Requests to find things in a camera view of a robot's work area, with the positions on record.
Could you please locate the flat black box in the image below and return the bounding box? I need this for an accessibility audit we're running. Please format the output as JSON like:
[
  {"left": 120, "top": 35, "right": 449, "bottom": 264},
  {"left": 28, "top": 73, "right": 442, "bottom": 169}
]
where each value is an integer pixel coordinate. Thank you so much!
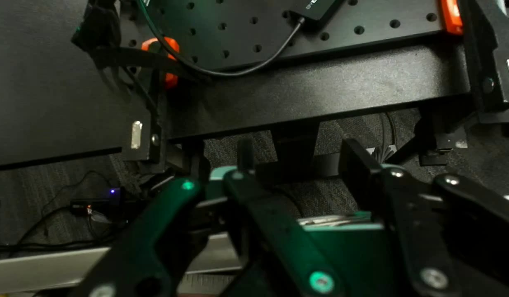
[{"left": 289, "top": 0, "right": 345, "bottom": 21}]

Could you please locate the small black device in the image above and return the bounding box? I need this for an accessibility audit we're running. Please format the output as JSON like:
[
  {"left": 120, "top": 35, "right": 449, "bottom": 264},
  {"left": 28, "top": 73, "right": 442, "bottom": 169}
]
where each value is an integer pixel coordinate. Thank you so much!
[{"left": 70, "top": 188, "right": 129, "bottom": 219}]

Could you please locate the silver metal bar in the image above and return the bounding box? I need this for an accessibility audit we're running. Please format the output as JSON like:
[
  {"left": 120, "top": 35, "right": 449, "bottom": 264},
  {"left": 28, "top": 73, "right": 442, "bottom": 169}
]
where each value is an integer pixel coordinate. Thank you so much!
[{"left": 0, "top": 233, "right": 242, "bottom": 294}]

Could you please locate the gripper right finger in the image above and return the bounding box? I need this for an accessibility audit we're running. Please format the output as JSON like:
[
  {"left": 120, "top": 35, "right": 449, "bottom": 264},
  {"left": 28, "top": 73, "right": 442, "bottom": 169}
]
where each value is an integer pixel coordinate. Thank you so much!
[{"left": 340, "top": 138, "right": 509, "bottom": 297}]

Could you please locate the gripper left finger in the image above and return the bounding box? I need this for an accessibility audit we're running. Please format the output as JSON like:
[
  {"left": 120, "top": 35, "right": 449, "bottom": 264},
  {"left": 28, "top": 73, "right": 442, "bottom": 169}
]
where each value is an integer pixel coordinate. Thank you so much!
[{"left": 69, "top": 138, "right": 346, "bottom": 297}]

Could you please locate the black cable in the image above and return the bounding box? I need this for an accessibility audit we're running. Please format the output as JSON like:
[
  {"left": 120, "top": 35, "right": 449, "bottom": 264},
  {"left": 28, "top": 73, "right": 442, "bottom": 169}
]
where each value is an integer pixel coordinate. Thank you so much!
[
  {"left": 0, "top": 169, "right": 129, "bottom": 257},
  {"left": 135, "top": 0, "right": 306, "bottom": 78}
]

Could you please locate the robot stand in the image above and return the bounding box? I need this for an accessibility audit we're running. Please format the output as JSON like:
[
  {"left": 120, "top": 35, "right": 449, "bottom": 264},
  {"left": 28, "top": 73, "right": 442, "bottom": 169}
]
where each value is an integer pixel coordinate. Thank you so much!
[{"left": 0, "top": 0, "right": 509, "bottom": 174}]

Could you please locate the orange clamp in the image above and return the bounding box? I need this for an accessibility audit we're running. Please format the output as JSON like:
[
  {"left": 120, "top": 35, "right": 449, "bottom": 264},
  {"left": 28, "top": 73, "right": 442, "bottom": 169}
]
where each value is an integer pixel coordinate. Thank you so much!
[
  {"left": 141, "top": 36, "right": 181, "bottom": 89},
  {"left": 440, "top": 0, "right": 464, "bottom": 35}
]

